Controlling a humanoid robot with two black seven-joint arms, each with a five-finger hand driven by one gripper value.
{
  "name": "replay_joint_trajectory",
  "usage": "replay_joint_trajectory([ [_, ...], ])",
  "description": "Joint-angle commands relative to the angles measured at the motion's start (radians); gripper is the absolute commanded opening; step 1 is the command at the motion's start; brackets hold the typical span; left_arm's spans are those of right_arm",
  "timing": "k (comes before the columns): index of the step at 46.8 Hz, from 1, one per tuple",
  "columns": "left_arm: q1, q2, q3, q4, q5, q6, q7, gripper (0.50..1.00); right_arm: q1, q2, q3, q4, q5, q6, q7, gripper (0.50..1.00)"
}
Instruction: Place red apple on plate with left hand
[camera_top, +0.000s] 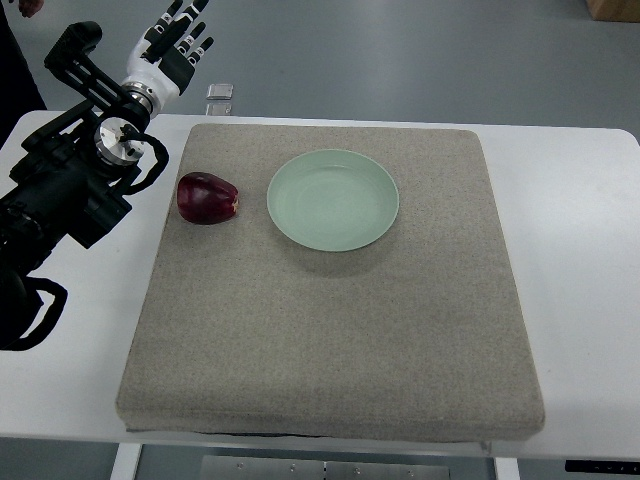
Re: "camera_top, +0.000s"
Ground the metal table base plate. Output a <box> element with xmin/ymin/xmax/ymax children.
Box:
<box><xmin>199</xmin><ymin>455</ymin><xmax>451</xmax><ymax>480</ymax></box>

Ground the beige fabric cushion mat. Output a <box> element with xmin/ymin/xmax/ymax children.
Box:
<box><xmin>116</xmin><ymin>124</ymin><xmax>545</xmax><ymax>442</ymax></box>

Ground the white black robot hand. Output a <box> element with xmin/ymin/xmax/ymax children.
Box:
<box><xmin>122</xmin><ymin>0</ymin><xmax>214</xmax><ymax>117</ymax></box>

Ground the pale green plate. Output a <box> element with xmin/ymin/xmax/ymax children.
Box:
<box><xmin>266</xmin><ymin>149</ymin><xmax>400</xmax><ymax>252</ymax></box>

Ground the silver floor socket plate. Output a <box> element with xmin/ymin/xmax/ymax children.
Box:
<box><xmin>206</xmin><ymin>83</ymin><xmax>234</xmax><ymax>100</ymax></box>

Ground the dark red apple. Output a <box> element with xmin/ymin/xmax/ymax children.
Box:
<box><xmin>176</xmin><ymin>172</ymin><xmax>239</xmax><ymax>225</ymax></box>

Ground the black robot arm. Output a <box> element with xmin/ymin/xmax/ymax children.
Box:
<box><xmin>1</xmin><ymin>21</ymin><xmax>168</xmax><ymax>351</ymax></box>

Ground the cardboard box corner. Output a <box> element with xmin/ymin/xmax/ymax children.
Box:
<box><xmin>586</xmin><ymin>0</ymin><xmax>640</xmax><ymax>23</ymax></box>

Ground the person in dark clothes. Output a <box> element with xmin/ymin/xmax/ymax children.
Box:
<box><xmin>1</xmin><ymin>6</ymin><xmax>46</xmax><ymax>146</ymax></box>

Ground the black table control panel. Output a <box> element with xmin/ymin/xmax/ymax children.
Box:
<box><xmin>565</xmin><ymin>460</ymin><xmax>640</xmax><ymax>475</ymax></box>

